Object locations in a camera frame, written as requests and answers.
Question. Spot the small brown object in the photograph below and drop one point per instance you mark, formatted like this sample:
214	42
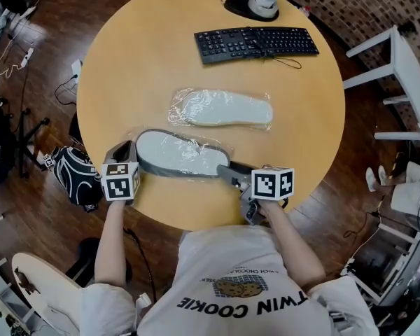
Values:
25	280

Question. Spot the person's left forearm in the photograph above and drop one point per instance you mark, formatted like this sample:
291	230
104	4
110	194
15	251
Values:
110	243

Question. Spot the white power strip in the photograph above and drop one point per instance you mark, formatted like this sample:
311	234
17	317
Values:
27	56

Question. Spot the grey-edged white insole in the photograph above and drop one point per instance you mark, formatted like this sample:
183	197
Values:
175	152

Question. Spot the black tripod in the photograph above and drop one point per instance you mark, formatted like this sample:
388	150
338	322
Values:
24	142

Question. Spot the white oval side table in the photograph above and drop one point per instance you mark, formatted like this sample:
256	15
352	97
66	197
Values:
52	285

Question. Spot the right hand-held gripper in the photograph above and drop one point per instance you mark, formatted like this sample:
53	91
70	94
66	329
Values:
271	184

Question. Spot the person's white printed t-shirt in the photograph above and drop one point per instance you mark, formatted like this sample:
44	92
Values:
231	254

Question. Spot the black and white backpack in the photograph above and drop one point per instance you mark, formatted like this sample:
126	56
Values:
77	177

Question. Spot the white power adapter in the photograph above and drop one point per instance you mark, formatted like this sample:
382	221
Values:
77	68

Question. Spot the white frame table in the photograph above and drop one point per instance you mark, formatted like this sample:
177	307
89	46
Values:
406	75

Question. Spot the white metal rack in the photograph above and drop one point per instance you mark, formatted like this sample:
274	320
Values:
388	264

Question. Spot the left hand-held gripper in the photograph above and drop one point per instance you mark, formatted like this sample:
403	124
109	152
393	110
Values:
119	185

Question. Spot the black keyboard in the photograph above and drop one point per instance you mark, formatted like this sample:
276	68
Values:
252	44

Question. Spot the person's right forearm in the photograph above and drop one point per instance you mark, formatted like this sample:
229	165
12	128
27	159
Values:
290	243

